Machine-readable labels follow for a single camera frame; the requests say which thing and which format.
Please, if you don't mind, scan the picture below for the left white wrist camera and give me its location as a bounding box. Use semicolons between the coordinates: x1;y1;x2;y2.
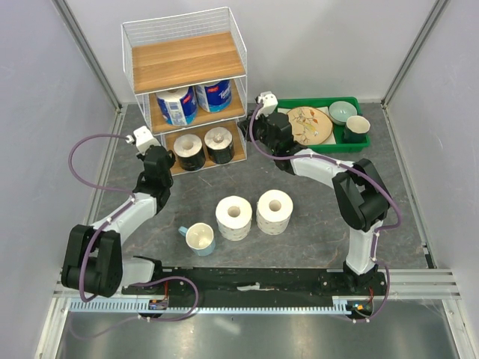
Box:
126;126;161;155

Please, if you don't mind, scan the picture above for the white wire wooden shelf rack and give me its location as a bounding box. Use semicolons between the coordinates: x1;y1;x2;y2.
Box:
121;7;248;162

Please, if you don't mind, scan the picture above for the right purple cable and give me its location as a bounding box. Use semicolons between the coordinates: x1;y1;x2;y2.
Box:
248;106;403;324

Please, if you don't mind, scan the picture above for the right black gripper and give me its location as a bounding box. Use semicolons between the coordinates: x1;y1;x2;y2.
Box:
238;108;278;153

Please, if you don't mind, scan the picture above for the black roll front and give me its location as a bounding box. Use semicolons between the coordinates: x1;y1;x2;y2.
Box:
174;134;206;171

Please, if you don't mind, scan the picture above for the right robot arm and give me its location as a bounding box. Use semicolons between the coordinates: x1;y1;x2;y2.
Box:
238;112;390;295

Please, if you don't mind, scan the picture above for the white floral roll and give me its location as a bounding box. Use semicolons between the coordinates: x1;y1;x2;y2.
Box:
256;189;293;235
215;196;252;242

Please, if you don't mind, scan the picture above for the light blue cable duct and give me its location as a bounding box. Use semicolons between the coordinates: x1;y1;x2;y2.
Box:
68;298;351;315

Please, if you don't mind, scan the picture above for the light green ceramic bowl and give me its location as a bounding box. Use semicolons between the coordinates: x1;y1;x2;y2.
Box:
329;101;358;126

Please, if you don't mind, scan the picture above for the light blue ceramic mug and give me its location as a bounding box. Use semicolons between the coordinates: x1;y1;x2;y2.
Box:
178;223;216;257

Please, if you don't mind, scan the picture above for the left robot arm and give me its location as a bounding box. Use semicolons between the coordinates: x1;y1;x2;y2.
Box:
61;145;175;302

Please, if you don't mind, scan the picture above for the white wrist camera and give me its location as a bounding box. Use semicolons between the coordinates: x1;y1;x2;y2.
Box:
255;91;278;120
126;126;161;155

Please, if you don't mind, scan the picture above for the green plastic tray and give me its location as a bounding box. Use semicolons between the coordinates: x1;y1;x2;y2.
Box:
277;96;370;154

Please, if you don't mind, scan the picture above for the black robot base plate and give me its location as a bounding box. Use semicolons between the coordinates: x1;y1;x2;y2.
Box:
121;267;387;308

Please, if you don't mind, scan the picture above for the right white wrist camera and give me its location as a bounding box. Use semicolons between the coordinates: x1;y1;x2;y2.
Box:
255;91;278;120

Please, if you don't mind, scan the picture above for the bird pattern ceramic plate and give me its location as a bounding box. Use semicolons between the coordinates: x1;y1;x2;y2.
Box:
286;106;334;145

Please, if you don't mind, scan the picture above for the black paper towel roll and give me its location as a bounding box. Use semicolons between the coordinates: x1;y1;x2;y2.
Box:
204;126;234;165

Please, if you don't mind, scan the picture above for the blue roll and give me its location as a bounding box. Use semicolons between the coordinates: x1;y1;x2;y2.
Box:
156;86;198;126
195;79;232;113

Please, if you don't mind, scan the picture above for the dark green ceramic cup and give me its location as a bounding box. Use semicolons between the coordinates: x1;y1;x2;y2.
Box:
343;115;370;144

